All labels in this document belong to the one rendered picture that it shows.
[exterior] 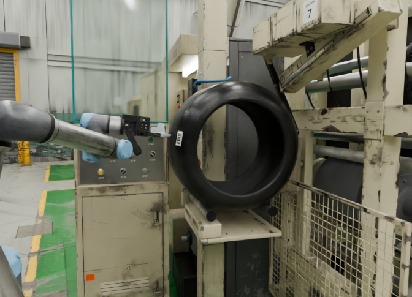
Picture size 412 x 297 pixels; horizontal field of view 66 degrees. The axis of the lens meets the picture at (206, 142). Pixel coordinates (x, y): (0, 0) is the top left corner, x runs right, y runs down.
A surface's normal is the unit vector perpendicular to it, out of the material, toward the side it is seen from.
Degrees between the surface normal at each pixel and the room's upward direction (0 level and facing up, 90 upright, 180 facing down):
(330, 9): 90
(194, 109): 63
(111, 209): 90
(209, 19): 90
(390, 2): 72
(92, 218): 90
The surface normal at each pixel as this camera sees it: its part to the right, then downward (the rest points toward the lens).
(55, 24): 0.43, 0.07
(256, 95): 0.29, -0.10
